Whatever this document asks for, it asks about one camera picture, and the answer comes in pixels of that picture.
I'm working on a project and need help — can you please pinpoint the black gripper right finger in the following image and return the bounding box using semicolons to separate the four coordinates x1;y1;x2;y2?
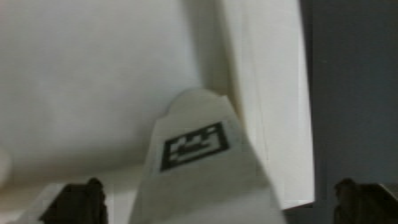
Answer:
332;178;398;224

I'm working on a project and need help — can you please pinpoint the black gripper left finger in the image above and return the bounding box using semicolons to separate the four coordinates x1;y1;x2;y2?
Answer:
39;178;108;224

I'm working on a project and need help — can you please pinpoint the white table leg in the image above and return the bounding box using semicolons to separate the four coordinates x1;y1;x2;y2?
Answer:
130;89;286;224

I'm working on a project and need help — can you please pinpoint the white square tabletop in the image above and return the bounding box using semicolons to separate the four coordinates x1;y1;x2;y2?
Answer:
0;0;315;224

